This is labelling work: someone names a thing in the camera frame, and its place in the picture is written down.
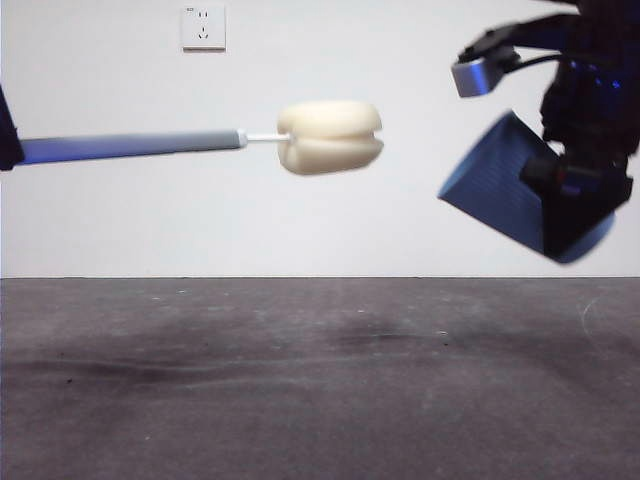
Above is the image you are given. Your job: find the blue ribbed plastic cup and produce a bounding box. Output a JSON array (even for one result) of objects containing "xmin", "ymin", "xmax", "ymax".
[{"xmin": 437, "ymin": 109, "xmax": 617, "ymax": 265}]

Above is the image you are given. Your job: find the black right camera cable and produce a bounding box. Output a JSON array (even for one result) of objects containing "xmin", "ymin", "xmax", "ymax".
[{"xmin": 509, "ymin": 51, "xmax": 571, "ymax": 74}]

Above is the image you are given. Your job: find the grey-handled sponge cup brush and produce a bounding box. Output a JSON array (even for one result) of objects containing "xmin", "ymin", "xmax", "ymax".
[{"xmin": 17, "ymin": 99, "xmax": 385, "ymax": 177}]

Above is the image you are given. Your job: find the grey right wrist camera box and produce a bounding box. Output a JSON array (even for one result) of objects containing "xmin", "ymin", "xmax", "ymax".
[{"xmin": 451, "ymin": 55, "xmax": 516, "ymax": 99}]

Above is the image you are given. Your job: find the white wall socket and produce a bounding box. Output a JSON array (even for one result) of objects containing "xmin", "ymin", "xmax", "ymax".
[{"xmin": 181, "ymin": 3, "xmax": 227, "ymax": 53}]

